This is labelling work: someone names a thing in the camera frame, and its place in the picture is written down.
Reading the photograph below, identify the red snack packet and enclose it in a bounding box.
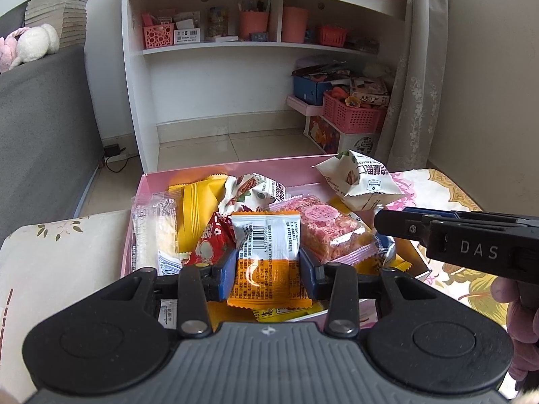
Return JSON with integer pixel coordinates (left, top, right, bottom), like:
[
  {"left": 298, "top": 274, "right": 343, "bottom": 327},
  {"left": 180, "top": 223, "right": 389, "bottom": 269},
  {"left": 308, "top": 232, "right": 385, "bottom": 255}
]
[{"left": 185, "top": 211, "right": 236, "bottom": 267}]

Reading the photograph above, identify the white plush toy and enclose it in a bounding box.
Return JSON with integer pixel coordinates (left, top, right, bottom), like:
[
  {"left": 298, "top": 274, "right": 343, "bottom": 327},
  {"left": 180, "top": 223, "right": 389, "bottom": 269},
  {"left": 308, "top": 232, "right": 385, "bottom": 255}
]
[{"left": 8, "top": 23, "right": 60, "bottom": 69}]

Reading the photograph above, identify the clear jar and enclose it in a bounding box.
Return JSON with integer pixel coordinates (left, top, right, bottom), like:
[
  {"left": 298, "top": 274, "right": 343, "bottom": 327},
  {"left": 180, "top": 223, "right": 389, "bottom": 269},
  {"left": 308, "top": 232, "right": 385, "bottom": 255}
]
[{"left": 207, "top": 6, "right": 230, "bottom": 39}]

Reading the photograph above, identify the grey sofa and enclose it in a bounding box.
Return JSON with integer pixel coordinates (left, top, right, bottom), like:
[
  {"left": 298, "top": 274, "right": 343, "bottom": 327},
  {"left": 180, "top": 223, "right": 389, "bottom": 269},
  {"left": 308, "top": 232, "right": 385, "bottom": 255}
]
[{"left": 0, "top": 4, "right": 105, "bottom": 240}]

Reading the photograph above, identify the lace curtain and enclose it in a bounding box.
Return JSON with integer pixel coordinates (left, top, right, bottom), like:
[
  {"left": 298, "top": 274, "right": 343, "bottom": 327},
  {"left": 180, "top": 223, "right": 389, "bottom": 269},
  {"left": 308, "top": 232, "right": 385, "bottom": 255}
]
[{"left": 374, "top": 0, "right": 448, "bottom": 174}]

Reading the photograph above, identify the salmon pen holder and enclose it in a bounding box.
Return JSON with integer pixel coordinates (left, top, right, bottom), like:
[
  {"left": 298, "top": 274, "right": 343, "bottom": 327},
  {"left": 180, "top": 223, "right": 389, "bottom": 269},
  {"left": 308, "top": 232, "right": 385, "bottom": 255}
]
[{"left": 240, "top": 10, "right": 270, "bottom": 41}]

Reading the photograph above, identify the blue box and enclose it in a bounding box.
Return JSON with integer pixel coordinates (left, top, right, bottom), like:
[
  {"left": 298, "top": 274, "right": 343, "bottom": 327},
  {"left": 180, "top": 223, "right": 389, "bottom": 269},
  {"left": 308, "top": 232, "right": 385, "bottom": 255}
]
[{"left": 293, "top": 75, "right": 338, "bottom": 107}]

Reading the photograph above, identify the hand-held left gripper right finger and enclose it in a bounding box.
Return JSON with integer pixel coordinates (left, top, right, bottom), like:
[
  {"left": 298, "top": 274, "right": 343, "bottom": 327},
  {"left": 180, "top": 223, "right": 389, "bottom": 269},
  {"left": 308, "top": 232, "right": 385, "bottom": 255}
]
[{"left": 298, "top": 248, "right": 439, "bottom": 338}]

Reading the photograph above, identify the pink cardboard box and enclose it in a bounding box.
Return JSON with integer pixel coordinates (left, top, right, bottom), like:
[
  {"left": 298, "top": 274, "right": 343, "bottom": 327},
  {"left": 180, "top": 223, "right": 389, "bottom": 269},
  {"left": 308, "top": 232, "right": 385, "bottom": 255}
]
[{"left": 121, "top": 154, "right": 432, "bottom": 333}]

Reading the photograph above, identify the stack of books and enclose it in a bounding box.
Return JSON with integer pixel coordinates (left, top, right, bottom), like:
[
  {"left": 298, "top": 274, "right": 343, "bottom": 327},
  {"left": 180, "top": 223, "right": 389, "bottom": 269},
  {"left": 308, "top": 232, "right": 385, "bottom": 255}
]
[{"left": 22, "top": 0, "right": 96, "bottom": 50}]

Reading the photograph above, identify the orange white snack packet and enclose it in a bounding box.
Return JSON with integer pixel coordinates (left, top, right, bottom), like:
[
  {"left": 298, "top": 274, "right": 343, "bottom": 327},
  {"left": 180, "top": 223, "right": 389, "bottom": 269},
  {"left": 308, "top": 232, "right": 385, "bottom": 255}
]
[{"left": 226, "top": 210, "right": 313, "bottom": 311}]

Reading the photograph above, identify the white pecan packet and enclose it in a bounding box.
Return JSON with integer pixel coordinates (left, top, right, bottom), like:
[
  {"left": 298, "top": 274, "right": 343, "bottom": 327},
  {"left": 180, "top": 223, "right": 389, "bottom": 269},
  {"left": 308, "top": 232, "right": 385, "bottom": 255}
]
[
  {"left": 218, "top": 172, "right": 288, "bottom": 215},
  {"left": 315, "top": 150, "right": 404, "bottom": 212}
]

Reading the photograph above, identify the pile of toys and packets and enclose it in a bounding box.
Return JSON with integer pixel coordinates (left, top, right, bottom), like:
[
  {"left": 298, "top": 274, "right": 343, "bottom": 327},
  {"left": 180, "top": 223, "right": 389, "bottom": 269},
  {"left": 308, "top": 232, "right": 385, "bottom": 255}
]
[{"left": 293, "top": 57, "right": 395, "bottom": 108}]

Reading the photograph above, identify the white ornament storage box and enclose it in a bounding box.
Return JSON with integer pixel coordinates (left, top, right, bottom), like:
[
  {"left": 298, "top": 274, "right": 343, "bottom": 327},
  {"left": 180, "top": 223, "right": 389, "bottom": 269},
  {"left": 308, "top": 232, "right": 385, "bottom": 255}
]
[{"left": 304, "top": 113, "right": 380, "bottom": 157}]

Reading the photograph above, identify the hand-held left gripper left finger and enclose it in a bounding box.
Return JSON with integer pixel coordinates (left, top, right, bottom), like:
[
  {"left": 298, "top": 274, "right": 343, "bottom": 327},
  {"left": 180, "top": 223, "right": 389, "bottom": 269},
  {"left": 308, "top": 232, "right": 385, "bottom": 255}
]
[{"left": 99, "top": 248, "right": 237, "bottom": 338}]

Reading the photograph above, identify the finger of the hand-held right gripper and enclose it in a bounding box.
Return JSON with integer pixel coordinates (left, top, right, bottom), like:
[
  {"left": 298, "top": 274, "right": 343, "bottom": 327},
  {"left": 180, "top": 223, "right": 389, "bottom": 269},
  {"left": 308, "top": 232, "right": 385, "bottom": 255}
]
[{"left": 374, "top": 208, "right": 461, "bottom": 245}]

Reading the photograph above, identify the pink perforated basket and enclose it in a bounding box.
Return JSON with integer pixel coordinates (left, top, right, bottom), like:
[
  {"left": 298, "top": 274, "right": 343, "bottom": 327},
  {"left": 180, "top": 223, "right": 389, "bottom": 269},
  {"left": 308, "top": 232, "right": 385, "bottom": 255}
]
[{"left": 142, "top": 23, "right": 175, "bottom": 50}]

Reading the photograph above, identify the white label box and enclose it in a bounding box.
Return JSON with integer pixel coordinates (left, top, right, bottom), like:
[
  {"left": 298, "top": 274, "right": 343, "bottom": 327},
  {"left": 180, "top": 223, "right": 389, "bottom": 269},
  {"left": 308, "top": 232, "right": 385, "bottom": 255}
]
[{"left": 174, "top": 28, "right": 200, "bottom": 45}]

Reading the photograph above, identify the large yellow snack packet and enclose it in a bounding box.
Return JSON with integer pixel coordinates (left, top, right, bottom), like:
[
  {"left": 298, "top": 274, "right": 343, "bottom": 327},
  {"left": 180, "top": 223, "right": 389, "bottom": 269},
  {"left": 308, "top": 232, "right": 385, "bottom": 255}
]
[{"left": 168, "top": 175, "right": 229, "bottom": 258}]

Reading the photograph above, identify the white bookshelf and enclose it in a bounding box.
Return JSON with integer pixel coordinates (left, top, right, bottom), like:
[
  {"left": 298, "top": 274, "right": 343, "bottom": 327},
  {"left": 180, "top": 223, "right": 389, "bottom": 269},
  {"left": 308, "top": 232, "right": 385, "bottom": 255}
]
[{"left": 121, "top": 0, "right": 409, "bottom": 173}]

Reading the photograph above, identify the floral tablecloth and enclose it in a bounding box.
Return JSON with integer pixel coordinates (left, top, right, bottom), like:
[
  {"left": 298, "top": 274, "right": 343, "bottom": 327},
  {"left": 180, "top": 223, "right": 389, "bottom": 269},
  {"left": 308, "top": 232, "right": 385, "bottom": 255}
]
[{"left": 0, "top": 168, "right": 519, "bottom": 401}]

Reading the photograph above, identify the large pink basket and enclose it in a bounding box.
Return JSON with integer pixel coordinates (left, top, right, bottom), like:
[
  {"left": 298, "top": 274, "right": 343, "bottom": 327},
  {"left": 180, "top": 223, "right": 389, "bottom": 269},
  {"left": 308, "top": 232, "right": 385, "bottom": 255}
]
[{"left": 322, "top": 92, "right": 388, "bottom": 134}]

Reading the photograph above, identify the small red basket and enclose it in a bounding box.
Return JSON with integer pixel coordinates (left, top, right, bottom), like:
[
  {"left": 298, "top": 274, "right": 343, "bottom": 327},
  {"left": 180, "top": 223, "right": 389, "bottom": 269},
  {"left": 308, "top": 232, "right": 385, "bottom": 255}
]
[{"left": 316, "top": 25, "right": 350, "bottom": 48}]

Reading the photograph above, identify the pink puffed rice packet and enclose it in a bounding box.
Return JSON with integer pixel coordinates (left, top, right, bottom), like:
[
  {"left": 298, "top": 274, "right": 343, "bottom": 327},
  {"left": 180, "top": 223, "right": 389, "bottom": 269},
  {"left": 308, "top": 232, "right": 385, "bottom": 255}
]
[{"left": 269, "top": 194, "right": 378, "bottom": 264}]

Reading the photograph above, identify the clear rice cracker packet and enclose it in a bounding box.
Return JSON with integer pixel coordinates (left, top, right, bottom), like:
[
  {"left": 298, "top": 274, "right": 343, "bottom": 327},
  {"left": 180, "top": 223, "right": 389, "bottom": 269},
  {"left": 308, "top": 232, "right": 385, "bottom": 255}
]
[{"left": 130, "top": 191, "right": 185, "bottom": 325}]

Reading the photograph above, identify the salmon pot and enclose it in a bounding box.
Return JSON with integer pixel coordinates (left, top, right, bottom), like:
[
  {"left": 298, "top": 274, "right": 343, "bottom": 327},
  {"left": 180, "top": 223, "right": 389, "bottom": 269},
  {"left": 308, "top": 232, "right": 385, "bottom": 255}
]
[{"left": 282, "top": 6, "right": 310, "bottom": 43}]

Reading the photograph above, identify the power strip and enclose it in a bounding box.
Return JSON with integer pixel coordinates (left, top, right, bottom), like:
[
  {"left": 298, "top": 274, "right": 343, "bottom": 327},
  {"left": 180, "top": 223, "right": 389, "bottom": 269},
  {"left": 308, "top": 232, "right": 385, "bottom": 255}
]
[{"left": 103, "top": 143, "right": 128, "bottom": 162}]

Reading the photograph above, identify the person's right hand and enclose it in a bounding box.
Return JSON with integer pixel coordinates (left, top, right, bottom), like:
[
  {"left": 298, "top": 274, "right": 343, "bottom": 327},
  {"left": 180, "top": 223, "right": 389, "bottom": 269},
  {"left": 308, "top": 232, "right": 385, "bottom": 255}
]
[{"left": 492, "top": 278, "right": 539, "bottom": 383}]

